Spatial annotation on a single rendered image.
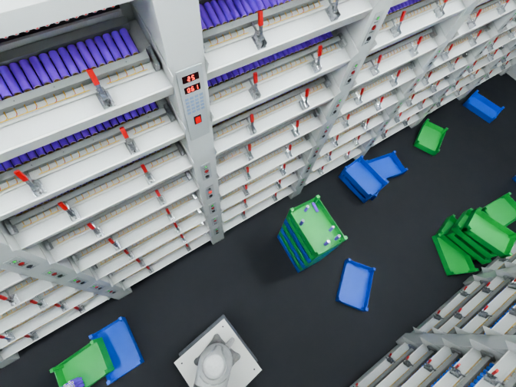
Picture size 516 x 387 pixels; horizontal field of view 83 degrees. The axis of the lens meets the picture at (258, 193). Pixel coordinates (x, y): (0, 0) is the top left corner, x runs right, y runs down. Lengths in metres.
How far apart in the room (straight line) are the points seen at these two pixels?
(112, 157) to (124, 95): 0.22
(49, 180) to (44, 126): 0.21
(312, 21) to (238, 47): 0.25
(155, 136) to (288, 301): 1.52
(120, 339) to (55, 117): 1.63
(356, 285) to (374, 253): 0.29
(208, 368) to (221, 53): 1.27
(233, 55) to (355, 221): 1.80
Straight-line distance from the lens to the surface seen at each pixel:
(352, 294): 2.25
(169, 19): 0.71
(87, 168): 0.96
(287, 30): 0.97
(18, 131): 0.83
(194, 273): 2.13
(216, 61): 0.86
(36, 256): 1.27
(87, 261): 1.52
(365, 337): 2.26
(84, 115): 0.80
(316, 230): 1.75
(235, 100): 1.02
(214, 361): 1.52
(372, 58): 1.57
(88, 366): 2.21
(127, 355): 2.18
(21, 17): 0.65
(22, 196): 1.00
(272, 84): 1.09
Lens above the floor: 2.09
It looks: 65 degrees down
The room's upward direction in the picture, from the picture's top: 10 degrees clockwise
